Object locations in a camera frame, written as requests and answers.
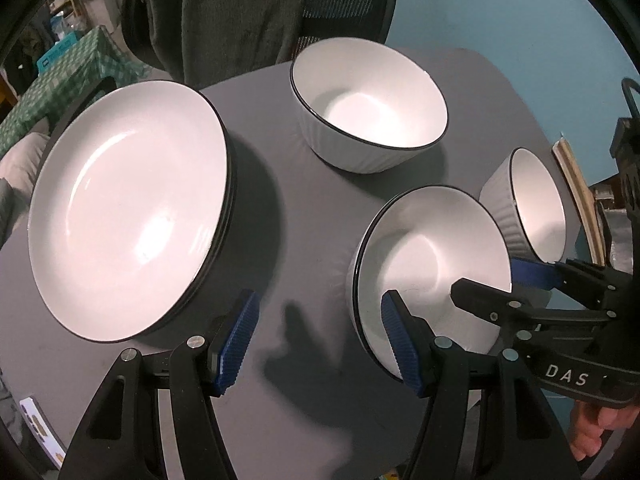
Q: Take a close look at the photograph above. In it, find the teal plastic crate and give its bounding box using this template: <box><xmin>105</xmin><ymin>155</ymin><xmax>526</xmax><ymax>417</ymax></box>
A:
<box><xmin>35</xmin><ymin>30</ymin><xmax>84</xmax><ymax>74</ymax></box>

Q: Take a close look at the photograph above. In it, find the medium white ribbed bowl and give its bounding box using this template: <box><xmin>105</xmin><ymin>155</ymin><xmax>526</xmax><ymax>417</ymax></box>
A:
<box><xmin>347</xmin><ymin>185</ymin><xmax>513</xmax><ymax>380</ymax></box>

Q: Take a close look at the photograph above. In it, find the small white ribbed bowl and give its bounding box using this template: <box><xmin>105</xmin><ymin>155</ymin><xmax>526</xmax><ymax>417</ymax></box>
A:
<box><xmin>479</xmin><ymin>147</ymin><xmax>568</xmax><ymax>264</ymax></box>

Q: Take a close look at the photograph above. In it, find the white smartphone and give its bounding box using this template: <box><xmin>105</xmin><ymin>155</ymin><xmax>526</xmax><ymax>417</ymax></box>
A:
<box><xmin>20</xmin><ymin>397</ymin><xmax>68</xmax><ymax>467</ymax></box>

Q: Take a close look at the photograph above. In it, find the green checked cloth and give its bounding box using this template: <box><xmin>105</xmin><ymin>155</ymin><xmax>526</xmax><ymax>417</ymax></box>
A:
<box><xmin>0</xmin><ymin>27</ymin><xmax>144</xmax><ymax>161</ymax></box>

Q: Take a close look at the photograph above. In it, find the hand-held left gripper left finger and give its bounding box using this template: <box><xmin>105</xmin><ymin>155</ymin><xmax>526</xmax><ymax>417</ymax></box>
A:
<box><xmin>57</xmin><ymin>289</ymin><xmax>261</xmax><ymax>480</ymax></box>

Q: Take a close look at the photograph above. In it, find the large white ribbed bowl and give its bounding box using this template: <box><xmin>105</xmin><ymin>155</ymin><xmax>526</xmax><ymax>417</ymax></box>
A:
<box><xmin>290</xmin><ymin>37</ymin><xmax>449</xmax><ymax>176</ymax></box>

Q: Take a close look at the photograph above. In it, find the person's right hand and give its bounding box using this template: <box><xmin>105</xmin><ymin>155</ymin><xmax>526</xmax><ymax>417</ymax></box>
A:
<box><xmin>570</xmin><ymin>400</ymin><xmax>640</xmax><ymax>476</ymax></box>

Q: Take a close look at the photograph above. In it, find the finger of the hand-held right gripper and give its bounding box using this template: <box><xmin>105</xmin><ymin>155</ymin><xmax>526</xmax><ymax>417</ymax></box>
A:
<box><xmin>510</xmin><ymin>256</ymin><xmax>623</xmax><ymax>311</ymax></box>
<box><xmin>450</xmin><ymin>277</ymin><xmax>618</xmax><ymax>343</ymax></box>

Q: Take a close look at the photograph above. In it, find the black mesh office chair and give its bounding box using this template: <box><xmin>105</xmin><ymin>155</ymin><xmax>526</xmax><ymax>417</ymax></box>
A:
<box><xmin>120</xmin><ymin>0</ymin><xmax>399</xmax><ymax>81</ymax></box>

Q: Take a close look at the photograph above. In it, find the light grey bed sheet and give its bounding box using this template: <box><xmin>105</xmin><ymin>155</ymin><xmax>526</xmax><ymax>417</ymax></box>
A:
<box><xmin>0</xmin><ymin>132</ymin><xmax>52</xmax><ymax>247</ymax></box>

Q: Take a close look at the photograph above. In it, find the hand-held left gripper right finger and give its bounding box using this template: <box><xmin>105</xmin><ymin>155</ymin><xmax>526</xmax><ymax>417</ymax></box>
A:
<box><xmin>381</xmin><ymin>290</ymin><xmax>583</xmax><ymax>480</ymax></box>

